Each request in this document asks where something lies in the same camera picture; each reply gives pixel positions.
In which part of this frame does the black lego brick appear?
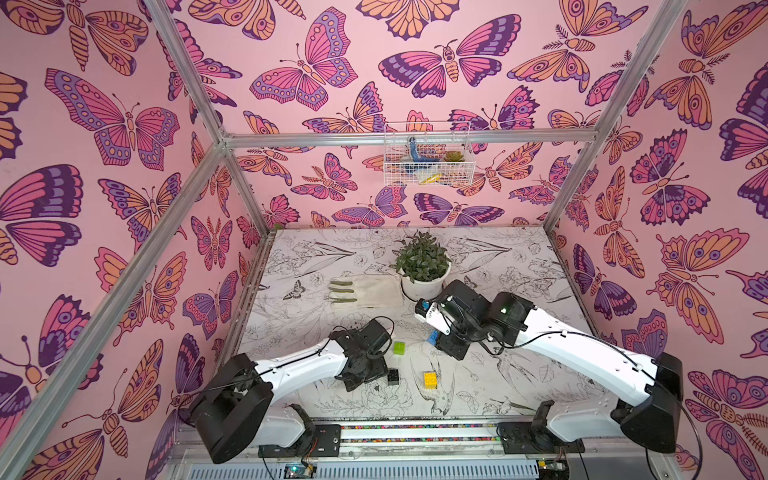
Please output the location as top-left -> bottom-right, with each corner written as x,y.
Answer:
387,369 -> 400,386

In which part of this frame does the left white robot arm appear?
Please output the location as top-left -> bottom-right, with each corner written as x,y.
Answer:
188,317 -> 392,464

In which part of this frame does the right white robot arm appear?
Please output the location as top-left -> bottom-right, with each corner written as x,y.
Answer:
415,280 -> 683,454

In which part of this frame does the lime lego brick right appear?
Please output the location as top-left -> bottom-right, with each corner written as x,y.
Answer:
393,341 -> 406,356

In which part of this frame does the yellow lego brick lower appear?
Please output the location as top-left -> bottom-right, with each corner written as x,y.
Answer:
423,371 -> 439,390

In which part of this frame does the beige gardening glove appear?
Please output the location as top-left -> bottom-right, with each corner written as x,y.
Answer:
328,275 -> 403,308

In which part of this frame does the potted green plant white pot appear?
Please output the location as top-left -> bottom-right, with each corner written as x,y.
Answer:
393,231 -> 452,301

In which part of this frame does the blue toy in basket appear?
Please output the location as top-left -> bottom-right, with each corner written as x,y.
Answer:
406,137 -> 442,174

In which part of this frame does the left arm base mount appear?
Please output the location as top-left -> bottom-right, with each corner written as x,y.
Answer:
258,424 -> 341,459

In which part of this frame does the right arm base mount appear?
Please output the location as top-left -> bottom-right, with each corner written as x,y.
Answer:
496,421 -> 585,455

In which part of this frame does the white wire basket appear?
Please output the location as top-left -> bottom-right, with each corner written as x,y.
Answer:
381,130 -> 476,189

